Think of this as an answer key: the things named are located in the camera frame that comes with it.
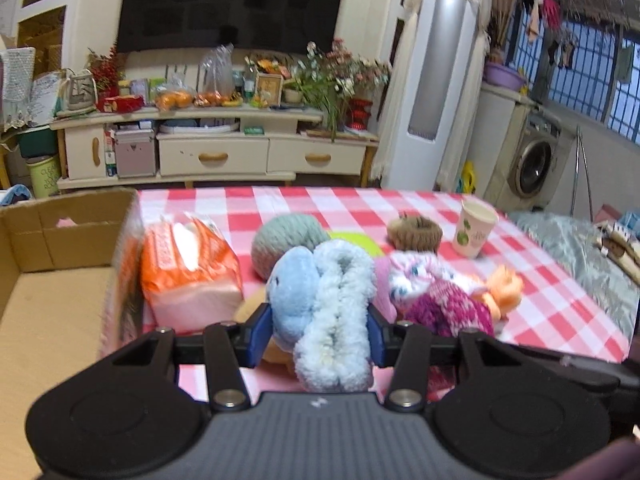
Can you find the silver washing machine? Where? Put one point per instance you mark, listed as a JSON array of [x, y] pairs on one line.
[[530, 162]]

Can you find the red vase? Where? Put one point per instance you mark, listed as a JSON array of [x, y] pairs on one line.
[[358, 114]]

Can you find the red gift box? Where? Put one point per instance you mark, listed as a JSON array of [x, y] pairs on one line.
[[120, 104]]

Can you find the bag of oranges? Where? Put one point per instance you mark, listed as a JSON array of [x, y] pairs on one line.
[[173, 99]]

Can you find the white paper cup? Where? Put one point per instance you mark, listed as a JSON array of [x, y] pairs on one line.
[[475, 223]]

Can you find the brown cardboard box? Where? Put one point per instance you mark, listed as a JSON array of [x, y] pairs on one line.
[[70, 294]]

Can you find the grey-green knitted hat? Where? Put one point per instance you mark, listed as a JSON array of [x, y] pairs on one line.
[[287, 242]]

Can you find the tan strawberry plush toy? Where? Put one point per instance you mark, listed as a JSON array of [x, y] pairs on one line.
[[274, 355]]

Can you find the purple plastic basin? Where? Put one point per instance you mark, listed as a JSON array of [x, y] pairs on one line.
[[503, 76]]

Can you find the knitted-dress baby doll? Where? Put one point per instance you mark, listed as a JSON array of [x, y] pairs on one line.
[[424, 289]]

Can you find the white standing air conditioner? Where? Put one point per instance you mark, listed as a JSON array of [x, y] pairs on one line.
[[430, 106]]

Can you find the green waste bin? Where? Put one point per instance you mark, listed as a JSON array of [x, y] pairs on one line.
[[45, 171]]

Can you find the black flat television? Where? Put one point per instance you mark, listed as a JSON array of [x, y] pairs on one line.
[[275, 25]]

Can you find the red white checkered tablecloth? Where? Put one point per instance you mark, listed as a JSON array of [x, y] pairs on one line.
[[568, 296]]

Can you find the grey quilted blanket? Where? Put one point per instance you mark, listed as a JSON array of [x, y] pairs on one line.
[[573, 244]]

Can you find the light blue fluffy plush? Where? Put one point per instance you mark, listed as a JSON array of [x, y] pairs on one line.
[[320, 301]]

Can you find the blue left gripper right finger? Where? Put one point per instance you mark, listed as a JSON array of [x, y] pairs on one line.
[[379, 337]]

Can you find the potted flower plant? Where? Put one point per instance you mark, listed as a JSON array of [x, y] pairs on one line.
[[329, 80]]

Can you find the wooden photo frame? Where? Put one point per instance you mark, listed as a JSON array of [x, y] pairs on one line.
[[268, 88]]

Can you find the orange tissue pack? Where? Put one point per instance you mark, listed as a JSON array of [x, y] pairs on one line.
[[190, 275]]

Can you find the pink storage box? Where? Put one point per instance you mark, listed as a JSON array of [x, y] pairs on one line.
[[135, 152]]

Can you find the yellow-green cloth pad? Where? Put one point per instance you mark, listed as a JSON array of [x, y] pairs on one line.
[[368, 244]]

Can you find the brown fuzzy scrunchie toy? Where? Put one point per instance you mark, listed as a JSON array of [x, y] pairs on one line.
[[414, 233]]

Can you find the clear plastic bag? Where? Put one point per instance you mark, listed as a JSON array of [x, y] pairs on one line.
[[217, 67]]

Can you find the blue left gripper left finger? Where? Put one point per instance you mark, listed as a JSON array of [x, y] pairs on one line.
[[257, 334]]

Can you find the cream TV cabinet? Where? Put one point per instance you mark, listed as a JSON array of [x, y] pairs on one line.
[[241, 143]]

